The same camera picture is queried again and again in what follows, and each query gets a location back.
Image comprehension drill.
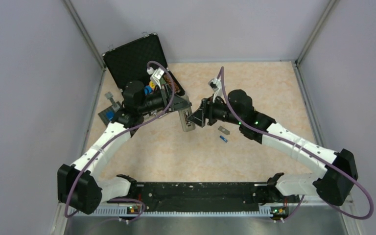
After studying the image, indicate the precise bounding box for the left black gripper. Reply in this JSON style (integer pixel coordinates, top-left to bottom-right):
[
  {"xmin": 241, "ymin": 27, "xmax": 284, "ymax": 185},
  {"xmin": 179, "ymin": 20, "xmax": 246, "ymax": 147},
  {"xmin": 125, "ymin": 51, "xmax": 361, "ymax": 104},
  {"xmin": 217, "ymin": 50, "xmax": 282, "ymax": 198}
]
[{"xmin": 138, "ymin": 83, "xmax": 192, "ymax": 114}]

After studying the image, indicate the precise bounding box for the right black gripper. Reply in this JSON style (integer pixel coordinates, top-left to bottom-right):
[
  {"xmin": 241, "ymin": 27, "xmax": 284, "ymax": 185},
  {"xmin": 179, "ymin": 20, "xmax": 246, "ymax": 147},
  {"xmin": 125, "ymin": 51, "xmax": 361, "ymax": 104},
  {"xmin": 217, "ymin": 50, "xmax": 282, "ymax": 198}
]
[{"xmin": 188, "ymin": 94, "xmax": 243, "ymax": 128}]

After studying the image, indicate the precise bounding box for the white remote control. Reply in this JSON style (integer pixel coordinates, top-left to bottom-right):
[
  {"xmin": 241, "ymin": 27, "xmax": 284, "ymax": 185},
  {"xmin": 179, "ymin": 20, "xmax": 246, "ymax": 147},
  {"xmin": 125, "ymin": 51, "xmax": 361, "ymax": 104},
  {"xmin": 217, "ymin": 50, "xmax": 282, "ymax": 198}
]
[{"xmin": 178, "ymin": 107, "xmax": 195, "ymax": 132}]

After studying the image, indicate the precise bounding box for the grey remote battery cover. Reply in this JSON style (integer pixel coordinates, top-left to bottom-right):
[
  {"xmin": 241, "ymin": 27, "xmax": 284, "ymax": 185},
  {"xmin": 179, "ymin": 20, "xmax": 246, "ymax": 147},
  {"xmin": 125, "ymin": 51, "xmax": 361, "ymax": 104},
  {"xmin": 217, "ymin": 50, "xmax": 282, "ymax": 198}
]
[{"xmin": 218, "ymin": 126, "xmax": 230, "ymax": 135}]

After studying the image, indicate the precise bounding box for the blue battery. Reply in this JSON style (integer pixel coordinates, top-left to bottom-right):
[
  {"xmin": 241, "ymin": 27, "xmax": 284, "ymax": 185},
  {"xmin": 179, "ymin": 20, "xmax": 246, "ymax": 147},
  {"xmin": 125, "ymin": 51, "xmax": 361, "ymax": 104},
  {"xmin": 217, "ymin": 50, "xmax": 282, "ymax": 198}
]
[{"xmin": 220, "ymin": 136, "xmax": 228, "ymax": 143}]

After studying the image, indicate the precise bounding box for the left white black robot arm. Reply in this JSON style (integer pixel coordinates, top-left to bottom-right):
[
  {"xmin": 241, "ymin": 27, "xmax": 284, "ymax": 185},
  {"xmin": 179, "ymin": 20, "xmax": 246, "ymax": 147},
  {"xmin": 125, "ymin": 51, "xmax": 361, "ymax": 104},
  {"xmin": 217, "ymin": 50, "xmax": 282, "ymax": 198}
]
[{"xmin": 57, "ymin": 81, "xmax": 191, "ymax": 214}]

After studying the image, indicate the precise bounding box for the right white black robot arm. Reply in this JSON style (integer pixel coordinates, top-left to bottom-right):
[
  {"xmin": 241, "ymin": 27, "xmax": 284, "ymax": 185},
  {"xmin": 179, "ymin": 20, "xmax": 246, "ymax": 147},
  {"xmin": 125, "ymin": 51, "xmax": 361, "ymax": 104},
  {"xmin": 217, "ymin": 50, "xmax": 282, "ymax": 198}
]
[{"xmin": 188, "ymin": 89, "xmax": 358, "ymax": 206}]

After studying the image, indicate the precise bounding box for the brown poker chip stack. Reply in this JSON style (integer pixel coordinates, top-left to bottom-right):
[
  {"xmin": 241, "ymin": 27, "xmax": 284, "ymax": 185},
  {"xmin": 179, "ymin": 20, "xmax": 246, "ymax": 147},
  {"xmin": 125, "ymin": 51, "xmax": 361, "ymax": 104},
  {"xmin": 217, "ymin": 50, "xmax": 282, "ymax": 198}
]
[{"xmin": 164, "ymin": 75, "xmax": 182, "ymax": 94}]

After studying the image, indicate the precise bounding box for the yellow poker chip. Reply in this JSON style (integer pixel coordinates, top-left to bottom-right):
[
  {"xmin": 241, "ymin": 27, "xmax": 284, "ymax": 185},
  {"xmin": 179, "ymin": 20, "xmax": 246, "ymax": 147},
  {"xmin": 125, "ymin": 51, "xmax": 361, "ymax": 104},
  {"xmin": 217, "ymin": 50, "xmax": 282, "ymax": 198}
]
[{"xmin": 149, "ymin": 81, "xmax": 156, "ymax": 90}]

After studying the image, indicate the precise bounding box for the blue poker chip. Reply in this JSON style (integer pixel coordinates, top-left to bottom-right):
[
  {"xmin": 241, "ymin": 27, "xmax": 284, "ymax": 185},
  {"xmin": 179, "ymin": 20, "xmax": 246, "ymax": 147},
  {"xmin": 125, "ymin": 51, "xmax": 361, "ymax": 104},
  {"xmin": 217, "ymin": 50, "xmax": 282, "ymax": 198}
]
[{"xmin": 144, "ymin": 86, "xmax": 152, "ymax": 94}]

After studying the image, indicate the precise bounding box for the black poker chip case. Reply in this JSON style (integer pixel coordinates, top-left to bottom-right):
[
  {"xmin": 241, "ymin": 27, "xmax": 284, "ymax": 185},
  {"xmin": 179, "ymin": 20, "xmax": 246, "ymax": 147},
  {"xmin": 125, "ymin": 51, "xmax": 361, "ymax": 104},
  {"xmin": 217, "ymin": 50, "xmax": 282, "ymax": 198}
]
[{"xmin": 103, "ymin": 33, "xmax": 187, "ymax": 113}]

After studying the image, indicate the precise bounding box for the grey lego plate with bricks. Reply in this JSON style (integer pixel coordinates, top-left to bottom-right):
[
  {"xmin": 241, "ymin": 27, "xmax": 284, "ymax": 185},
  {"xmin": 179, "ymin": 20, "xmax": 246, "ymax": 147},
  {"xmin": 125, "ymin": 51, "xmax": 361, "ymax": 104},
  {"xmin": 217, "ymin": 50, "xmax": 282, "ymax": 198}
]
[{"xmin": 98, "ymin": 90, "xmax": 124, "ymax": 126}]

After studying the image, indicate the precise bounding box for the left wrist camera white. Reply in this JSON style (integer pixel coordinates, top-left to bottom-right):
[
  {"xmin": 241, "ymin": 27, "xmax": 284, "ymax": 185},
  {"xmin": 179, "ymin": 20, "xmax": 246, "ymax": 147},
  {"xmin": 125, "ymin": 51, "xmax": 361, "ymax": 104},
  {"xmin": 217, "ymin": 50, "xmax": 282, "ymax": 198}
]
[{"xmin": 146, "ymin": 67, "xmax": 166, "ymax": 89}]

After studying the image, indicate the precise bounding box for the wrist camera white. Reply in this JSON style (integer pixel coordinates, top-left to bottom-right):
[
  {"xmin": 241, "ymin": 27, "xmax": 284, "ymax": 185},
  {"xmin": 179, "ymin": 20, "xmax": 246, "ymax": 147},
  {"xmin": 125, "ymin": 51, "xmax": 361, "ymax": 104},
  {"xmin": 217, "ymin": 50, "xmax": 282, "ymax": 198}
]
[
  {"xmin": 208, "ymin": 78, "xmax": 222, "ymax": 103},
  {"xmin": 146, "ymin": 67, "xmax": 166, "ymax": 89}
]

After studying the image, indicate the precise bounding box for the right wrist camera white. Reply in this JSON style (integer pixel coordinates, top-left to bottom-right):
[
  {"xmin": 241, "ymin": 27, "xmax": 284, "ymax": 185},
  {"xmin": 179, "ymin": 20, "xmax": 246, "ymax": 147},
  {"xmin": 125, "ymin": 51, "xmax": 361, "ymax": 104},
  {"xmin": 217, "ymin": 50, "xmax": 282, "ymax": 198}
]
[{"xmin": 208, "ymin": 78, "xmax": 222, "ymax": 103}]

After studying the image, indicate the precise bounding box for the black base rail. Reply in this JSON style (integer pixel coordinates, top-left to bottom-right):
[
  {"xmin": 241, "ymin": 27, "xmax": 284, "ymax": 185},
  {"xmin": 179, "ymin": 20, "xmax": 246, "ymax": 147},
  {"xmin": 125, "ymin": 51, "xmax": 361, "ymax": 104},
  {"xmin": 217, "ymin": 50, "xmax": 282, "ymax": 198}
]
[{"xmin": 108, "ymin": 182, "xmax": 300, "ymax": 217}]

